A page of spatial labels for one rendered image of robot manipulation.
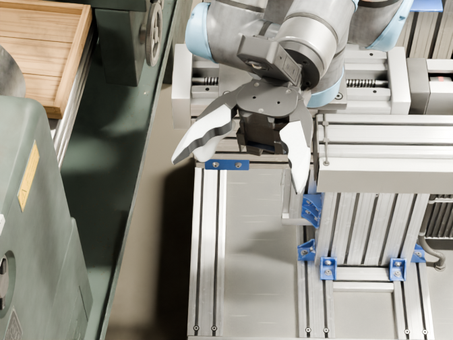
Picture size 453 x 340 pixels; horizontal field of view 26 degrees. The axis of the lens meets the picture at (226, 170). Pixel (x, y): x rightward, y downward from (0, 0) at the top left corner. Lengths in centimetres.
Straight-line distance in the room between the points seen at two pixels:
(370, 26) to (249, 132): 46
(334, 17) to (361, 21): 33
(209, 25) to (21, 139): 38
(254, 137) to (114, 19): 118
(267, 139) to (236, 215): 154
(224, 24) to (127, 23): 98
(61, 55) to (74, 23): 10
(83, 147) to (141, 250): 55
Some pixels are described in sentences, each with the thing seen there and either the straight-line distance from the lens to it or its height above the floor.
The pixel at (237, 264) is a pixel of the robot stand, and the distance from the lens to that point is 261.
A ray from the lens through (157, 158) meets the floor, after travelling 307.
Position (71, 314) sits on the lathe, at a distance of 200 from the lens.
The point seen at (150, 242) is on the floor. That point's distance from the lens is 290.
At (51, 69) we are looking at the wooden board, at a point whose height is 88.
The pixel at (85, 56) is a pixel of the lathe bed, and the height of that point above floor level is 78.
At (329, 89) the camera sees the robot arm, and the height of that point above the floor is 145.
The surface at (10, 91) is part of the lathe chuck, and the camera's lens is 181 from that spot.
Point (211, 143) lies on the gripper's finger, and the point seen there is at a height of 155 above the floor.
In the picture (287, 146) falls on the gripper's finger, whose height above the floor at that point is 159.
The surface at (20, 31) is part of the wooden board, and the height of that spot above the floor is 88.
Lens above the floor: 245
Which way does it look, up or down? 54 degrees down
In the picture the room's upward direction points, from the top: straight up
